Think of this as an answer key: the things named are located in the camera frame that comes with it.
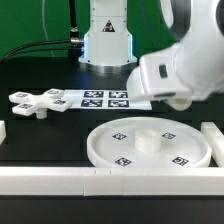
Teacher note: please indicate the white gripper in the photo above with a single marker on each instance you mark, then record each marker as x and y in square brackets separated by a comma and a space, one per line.
[156, 78]

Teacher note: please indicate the white round table top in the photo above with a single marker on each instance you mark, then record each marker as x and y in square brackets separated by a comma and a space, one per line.
[147, 142]

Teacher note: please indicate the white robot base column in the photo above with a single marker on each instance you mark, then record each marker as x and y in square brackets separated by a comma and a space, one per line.
[108, 45]

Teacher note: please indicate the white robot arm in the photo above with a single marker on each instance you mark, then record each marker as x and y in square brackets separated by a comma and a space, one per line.
[193, 67]

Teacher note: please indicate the white marker sheet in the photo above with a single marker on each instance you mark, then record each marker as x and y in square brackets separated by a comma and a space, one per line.
[103, 99]

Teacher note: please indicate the white right fence bar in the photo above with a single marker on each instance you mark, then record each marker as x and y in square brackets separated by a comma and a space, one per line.
[216, 140]

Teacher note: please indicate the white fence bar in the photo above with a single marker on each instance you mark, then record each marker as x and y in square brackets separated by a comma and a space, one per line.
[216, 140]
[2, 131]
[69, 181]

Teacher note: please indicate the white cross-shaped table base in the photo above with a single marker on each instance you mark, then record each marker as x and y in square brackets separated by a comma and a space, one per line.
[28, 104]

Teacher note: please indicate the white left fence bar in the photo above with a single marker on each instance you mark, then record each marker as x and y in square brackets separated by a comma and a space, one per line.
[2, 131]

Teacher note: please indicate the white front fence bar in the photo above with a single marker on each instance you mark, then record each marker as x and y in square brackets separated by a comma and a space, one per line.
[69, 181]

